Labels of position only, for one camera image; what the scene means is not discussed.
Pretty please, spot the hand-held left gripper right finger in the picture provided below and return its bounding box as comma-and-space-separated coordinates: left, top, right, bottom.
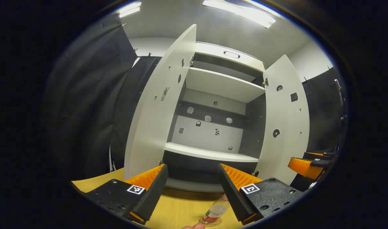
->
218, 163, 306, 226

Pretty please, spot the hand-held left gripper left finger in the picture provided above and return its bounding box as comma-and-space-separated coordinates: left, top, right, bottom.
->
83, 164, 169, 226

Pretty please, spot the clear plastic bottle red label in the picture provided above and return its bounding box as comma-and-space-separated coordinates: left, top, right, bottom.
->
202, 193, 232, 225

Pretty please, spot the round cork coaster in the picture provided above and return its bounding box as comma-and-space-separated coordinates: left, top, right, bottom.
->
199, 217, 223, 227

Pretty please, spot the white cabinet shelf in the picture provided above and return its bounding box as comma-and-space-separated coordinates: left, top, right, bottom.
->
185, 67, 265, 103
165, 142, 260, 163

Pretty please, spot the black backdrop cloth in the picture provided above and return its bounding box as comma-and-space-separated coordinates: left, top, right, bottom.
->
43, 14, 349, 182

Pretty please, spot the long ceiling light panel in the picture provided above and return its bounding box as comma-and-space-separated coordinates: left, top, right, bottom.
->
202, 0, 277, 29

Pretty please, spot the small ceiling light panel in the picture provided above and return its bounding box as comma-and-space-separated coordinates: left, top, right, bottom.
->
118, 2, 142, 18

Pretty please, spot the silver door handle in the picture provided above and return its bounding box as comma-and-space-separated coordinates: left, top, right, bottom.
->
335, 79, 344, 105

